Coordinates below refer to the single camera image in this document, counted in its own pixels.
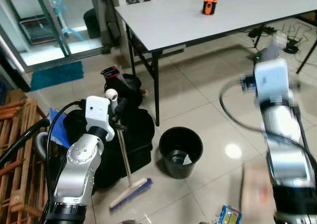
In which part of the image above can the broom with purple bristles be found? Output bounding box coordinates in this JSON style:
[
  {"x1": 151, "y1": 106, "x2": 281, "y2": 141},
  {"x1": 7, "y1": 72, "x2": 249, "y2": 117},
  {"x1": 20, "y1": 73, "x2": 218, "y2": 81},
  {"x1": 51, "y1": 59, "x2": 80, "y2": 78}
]
[{"x1": 105, "y1": 89, "x2": 153, "y2": 209}]

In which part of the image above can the blue floor mat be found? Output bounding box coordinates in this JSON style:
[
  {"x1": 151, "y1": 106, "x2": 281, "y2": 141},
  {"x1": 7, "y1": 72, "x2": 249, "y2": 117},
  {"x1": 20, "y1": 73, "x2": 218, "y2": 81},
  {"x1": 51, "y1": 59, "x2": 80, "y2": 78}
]
[{"x1": 30, "y1": 61, "x2": 84, "y2": 91}]

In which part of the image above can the black router with antennas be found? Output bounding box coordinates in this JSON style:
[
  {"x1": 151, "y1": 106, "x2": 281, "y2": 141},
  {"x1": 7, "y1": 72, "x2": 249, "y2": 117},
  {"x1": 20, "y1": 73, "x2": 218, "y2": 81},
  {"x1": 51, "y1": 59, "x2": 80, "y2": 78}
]
[{"x1": 284, "y1": 36, "x2": 301, "y2": 55}]

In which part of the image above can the black power strip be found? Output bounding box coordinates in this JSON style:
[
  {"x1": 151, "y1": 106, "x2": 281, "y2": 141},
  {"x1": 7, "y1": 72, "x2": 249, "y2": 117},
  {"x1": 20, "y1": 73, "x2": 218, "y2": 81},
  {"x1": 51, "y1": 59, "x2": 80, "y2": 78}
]
[{"x1": 247, "y1": 26, "x2": 276, "y2": 40}]

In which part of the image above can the blue plastic sheet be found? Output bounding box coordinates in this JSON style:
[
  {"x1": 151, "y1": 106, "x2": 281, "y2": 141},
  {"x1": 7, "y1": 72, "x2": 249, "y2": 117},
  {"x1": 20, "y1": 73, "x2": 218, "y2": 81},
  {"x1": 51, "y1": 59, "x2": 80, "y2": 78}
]
[{"x1": 49, "y1": 107, "x2": 71, "y2": 149}]

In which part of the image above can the orange black small device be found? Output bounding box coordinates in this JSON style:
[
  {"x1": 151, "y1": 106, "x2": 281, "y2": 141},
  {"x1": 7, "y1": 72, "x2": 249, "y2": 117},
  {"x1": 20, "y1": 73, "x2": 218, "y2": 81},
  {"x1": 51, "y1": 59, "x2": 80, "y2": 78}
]
[{"x1": 202, "y1": 0, "x2": 218, "y2": 16}]

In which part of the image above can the white paper in bucket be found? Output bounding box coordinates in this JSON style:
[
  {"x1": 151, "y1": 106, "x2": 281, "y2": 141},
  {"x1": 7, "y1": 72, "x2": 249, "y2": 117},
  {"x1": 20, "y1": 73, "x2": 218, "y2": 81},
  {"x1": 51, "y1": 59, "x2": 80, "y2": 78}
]
[{"x1": 182, "y1": 154, "x2": 195, "y2": 165}]

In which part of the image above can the white folding table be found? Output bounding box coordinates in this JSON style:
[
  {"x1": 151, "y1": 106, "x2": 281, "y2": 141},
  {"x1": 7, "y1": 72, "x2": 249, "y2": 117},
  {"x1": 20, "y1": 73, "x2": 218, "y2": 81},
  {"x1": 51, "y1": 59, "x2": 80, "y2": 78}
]
[{"x1": 114, "y1": 0, "x2": 317, "y2": 127}]

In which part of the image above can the glass sliding door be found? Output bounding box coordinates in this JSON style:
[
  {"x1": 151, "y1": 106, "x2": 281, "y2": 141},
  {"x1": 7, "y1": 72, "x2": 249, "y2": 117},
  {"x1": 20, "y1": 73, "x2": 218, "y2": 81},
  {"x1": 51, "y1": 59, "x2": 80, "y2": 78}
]
[{"x1": 0, "y1": 0, "x2": 112, "y2": 72}]

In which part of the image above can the wooden slatted rack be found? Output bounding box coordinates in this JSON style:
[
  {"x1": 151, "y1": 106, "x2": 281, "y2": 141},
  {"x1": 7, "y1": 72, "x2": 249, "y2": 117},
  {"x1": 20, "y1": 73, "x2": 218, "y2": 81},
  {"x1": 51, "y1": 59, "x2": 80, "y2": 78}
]
[{"x1": 0, "y1": 96, "x2": 49, "y2": 224}]

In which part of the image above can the blue yellow snack packet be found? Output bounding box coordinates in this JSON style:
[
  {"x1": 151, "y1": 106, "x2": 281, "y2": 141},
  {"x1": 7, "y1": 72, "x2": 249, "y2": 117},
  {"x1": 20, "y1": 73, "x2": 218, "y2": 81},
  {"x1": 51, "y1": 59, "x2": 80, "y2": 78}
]
[{"x1": 218, "y1": 205, "x2": 243, "y2": 224}]

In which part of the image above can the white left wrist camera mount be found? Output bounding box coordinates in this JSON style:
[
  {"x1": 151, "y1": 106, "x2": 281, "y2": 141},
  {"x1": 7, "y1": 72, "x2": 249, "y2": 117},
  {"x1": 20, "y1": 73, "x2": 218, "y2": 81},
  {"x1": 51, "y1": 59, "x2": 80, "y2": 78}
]
[{"x1": 85, "y1": 96, "x2": 116, "y2": 141}]

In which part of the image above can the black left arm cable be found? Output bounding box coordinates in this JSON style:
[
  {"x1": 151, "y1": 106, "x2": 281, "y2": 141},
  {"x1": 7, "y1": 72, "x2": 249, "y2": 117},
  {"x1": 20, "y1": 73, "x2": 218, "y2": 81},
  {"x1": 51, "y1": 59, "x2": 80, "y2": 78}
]
[{"x1": 44, "y1": 100, "x2": 87, "y2": 220}]

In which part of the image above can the thick black hose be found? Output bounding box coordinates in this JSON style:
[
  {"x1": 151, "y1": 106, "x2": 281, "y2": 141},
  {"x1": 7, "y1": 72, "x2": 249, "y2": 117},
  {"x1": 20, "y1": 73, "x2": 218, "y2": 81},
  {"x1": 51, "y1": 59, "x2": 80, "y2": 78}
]
[{"x1": 0, "y1": 118, "x2": 50, "y2": 167}]

